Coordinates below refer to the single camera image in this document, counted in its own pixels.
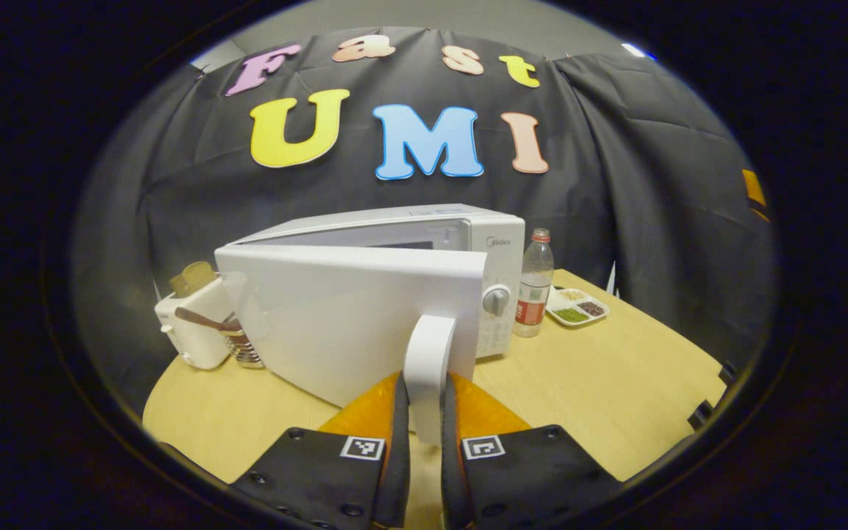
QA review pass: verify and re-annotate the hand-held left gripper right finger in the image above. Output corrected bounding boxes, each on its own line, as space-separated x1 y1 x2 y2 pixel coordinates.
441 372 623 530

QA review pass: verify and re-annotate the white toaster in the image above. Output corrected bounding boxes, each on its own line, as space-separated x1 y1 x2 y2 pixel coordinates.
154 274 237 370

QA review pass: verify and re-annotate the white microwave oven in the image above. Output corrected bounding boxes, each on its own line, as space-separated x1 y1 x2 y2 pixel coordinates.
214 204 526 448

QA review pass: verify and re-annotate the white divided snack tray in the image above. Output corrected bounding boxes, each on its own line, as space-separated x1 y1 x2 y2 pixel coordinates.
545 286 610 328

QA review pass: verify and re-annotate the black backdrop cloth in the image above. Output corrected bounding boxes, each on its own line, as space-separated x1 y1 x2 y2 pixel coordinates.
74 28 774 413

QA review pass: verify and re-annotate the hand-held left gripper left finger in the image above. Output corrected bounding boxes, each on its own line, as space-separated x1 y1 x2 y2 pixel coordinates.
229 372 411 529

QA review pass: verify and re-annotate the clear plastic water bottle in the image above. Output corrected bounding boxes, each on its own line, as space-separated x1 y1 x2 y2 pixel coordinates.
514 228 555 338

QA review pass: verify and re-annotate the brown bread slice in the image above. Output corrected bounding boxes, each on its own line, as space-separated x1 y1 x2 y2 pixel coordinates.
169 261 219 298

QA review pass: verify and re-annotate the metal utensil holder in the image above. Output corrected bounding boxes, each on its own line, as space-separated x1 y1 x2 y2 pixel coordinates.
219 328 266 370

